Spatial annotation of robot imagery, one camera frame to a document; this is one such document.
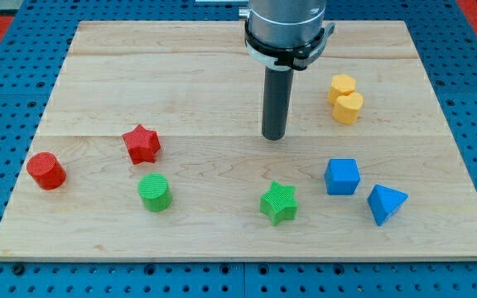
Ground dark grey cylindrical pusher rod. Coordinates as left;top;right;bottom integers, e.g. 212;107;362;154
262;68;293;141

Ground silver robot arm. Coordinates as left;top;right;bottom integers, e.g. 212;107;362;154
195;0;335;141

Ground green star block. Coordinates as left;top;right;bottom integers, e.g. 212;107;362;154
259;181;299;226

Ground red star block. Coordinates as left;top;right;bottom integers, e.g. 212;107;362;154
123;124;161;165

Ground yellow hexagon block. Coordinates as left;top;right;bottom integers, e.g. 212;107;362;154
327;74;356;105

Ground yellow heart block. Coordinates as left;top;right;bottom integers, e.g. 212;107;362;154
332;92;364;125

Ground blue cube block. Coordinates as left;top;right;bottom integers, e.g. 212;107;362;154
324;158;360;195

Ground light wooden board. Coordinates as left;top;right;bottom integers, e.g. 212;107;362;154
0;21;477;262

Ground blue triangular prism block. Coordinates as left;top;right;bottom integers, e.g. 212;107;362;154
367;185;408;226

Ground green cylinder block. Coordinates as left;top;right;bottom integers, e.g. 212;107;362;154
137;173;172;213

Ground red cylinder block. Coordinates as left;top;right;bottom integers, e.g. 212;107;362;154
26;151;66;190

